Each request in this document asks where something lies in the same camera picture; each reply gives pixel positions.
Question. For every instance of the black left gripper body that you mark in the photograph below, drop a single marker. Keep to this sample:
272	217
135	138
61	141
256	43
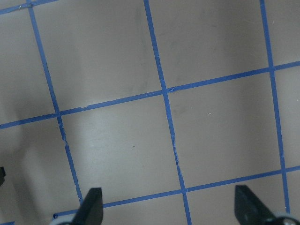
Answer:
2	175

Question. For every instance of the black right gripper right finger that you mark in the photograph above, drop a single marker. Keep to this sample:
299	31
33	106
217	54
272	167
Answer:
250	210

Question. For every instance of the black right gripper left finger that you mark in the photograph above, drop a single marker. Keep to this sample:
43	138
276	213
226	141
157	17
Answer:
91	210

